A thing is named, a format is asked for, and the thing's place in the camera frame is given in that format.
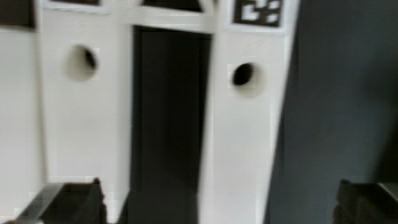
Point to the white U-shaped border fence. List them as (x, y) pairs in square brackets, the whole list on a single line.
[(21, 172)]

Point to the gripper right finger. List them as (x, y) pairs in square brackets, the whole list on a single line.
[(366, 203)]

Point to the white chair back frame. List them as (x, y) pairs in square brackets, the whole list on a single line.
[(164, 72)]

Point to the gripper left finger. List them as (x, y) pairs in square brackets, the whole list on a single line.
[(68, 204)]

